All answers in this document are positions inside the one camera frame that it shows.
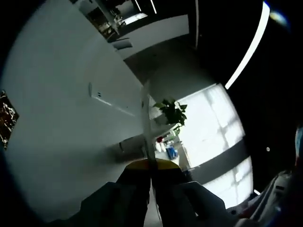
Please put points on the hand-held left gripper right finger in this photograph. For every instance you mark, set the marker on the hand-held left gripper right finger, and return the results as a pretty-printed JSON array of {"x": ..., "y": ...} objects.
[{"x": 180, "y": 198}]

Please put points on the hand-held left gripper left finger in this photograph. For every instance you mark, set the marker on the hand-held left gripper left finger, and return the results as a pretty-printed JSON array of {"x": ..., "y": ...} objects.
[{"x": 123, "y": 194}]

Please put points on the gold foil skincare packet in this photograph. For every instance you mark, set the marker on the gold foil skincare packet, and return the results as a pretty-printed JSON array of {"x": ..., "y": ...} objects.
[{"x": 8, "y": 118}]

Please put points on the blue bag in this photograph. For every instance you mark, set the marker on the blue bag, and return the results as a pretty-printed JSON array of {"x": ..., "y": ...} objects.
[{"x": 171, "y": 151}]

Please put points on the green potted plant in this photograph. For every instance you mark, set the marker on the green potted plant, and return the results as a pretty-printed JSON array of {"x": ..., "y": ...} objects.
[{"x": 171, "y": 111}]

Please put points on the white grey chest device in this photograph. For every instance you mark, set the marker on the white grey chest device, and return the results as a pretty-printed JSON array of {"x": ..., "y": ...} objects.
[{"x": 284, "y": 189}]

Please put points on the white table socket panel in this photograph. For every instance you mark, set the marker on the white table socket panel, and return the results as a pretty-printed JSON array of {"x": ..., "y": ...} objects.
[{"x": 94, "y": 91}]

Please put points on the person's blue face mask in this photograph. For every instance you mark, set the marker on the person's blue face mask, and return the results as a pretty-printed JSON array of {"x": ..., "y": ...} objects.
[{"x": 299, "y": 146}]

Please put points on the white chair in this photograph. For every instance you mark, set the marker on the white chair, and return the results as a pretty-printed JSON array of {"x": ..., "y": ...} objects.
[{"x": 122, "y": 45}]

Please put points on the long ceiling light strip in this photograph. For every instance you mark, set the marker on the long ceiling light strip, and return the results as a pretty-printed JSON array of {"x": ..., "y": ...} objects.
[{"x": 251, "y": 47}]

